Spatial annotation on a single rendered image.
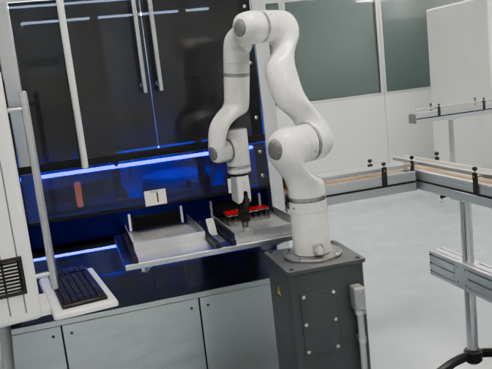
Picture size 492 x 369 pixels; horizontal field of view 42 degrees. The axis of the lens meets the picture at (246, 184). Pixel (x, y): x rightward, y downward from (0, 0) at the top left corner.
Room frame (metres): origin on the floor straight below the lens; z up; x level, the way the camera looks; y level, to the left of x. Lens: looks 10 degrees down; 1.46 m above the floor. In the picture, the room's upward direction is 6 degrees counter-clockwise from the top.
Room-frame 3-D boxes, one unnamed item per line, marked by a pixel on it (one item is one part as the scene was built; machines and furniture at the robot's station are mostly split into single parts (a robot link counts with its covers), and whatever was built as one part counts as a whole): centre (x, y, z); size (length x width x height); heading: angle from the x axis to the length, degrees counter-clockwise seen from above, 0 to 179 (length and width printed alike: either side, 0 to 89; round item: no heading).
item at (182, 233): (2.38, 0.34, 0.90); 0.34 x 0.26 x 0.04; 15
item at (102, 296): (2.09, 0.62, 0.82); 0.40 x 0.14 x 0.02; 23
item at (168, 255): (2.36, 0.15, 0.87); 0.70 x 0.48 x 0.02; 105
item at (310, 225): (1.99, -0.19, 0.95); 0.19 x 0.19 x 0.18
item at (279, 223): (2.36, -0.02, 0.90); 0.34 x 0.26 x 0.04; 15
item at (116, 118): (2.43, 0.55, 1.51); 0.47 x 0.01 x 0.59; 105
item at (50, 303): (2.08, 0.66, 0.79); 0.45 x 0.28 x 0.03; 23
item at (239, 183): (2.24, 0.02, 1.07); 0.10 x 0.08 x 0.11; 15
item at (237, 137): (2.24, 0.02, 1.21); 0.09 x 0.08 x 0.13; 131
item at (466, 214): (2.67, -0.93, 0.46); 0.09 x 0.09 x 0.77; 15
